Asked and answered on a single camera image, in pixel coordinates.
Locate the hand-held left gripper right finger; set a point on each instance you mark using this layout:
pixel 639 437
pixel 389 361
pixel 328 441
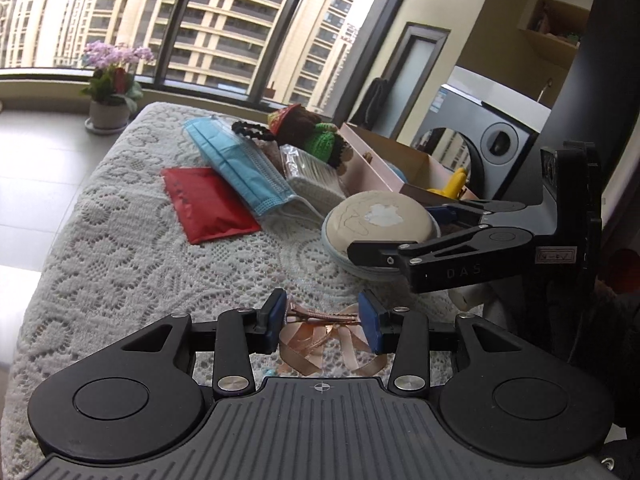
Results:
pixel 370 325

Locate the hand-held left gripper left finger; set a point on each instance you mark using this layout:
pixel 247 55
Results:
pixel 274 321

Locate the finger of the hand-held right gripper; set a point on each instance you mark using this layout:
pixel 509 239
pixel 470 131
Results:
pixel 370 252
pixel 444 216

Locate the rose gold ribbon hair clip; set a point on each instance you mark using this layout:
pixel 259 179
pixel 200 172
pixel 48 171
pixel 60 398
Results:
pixel 310 345

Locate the cardboard box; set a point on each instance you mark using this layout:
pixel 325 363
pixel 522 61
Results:
pixel 390 160

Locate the clear cotton swab pack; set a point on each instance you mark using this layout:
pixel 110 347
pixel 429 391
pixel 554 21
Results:
pixel 310 175

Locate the crochet doll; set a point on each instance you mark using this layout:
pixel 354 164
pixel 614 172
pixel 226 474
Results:
pixel 320 140

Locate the red foil packet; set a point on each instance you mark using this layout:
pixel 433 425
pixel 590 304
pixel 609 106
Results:
pixel 205 205

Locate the blue face mask pack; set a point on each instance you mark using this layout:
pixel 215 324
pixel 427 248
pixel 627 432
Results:
pixel 235 160

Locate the yellow plush toy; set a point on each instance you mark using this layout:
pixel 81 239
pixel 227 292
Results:
pixel 450 185

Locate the grey washing machine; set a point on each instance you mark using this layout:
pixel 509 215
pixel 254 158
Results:
pixel 505 140

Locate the black hanging cloth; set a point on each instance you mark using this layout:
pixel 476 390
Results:
pixel 372 105

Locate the frosted glass door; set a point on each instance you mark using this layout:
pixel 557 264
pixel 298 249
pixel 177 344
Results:
pixel 415 70

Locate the white lace tablecloth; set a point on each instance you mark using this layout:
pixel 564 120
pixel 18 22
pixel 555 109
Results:
pixel 125 260

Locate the potted pink orchid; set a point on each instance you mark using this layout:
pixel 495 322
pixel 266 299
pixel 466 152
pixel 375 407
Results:
pixel 107 110

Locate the wooden wall shelf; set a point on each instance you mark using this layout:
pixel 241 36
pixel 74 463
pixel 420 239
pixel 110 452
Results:
pixel 550 45

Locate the black window frame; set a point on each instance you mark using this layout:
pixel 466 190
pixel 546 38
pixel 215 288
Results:
pixel 177 20

